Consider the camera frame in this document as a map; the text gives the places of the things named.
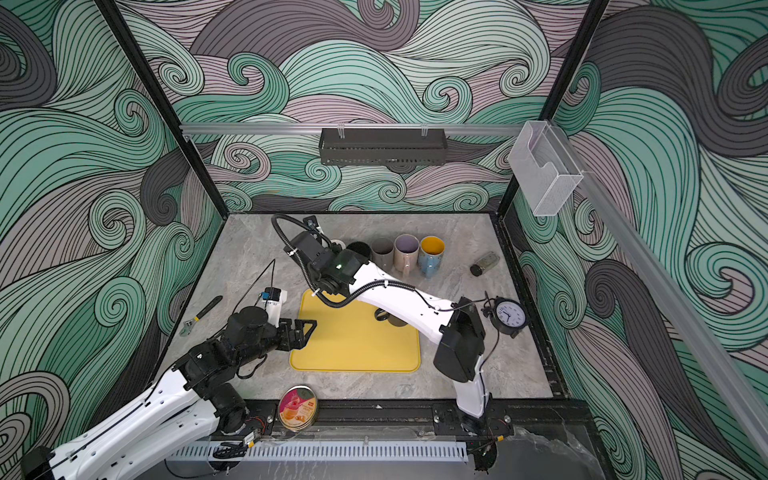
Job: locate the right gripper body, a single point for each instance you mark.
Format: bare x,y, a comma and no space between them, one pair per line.
322,276

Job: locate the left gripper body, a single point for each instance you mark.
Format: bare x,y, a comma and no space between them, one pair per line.
276,339

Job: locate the grey ceramic mug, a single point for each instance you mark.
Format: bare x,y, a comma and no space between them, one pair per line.
383,253

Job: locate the pink ceramic mug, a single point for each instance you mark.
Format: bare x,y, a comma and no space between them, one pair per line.
406,251

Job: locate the blue butterfly mug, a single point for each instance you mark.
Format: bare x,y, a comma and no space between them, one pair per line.
431,251

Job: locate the white-base black handle mug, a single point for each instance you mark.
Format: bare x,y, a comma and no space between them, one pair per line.
361,248

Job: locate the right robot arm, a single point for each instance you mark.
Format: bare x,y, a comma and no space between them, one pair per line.
455,328

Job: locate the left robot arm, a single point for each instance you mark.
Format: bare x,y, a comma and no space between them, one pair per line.
193,398

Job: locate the black ceramic mug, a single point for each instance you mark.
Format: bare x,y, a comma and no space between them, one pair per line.
384,316

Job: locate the yellow plastic tray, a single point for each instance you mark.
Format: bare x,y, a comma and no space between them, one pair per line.
351,339

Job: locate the round colourful tin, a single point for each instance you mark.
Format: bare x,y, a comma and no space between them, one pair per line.
298,408

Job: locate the glass jar black lid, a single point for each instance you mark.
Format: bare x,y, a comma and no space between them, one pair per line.
484,264

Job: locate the black alarm clock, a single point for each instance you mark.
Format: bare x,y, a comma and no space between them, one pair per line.
506,315

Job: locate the black handled tool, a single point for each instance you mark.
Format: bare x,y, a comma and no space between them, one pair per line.
189,324

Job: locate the black wall shelf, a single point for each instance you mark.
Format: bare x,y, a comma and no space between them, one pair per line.
382,147

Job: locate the white slotted cable duct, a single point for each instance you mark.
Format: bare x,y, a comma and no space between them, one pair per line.
328,451

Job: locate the aluminium wall rail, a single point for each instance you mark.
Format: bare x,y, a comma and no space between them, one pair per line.
278,128

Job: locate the clear plastic wall bin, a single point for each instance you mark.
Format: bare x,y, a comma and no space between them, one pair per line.
545,166

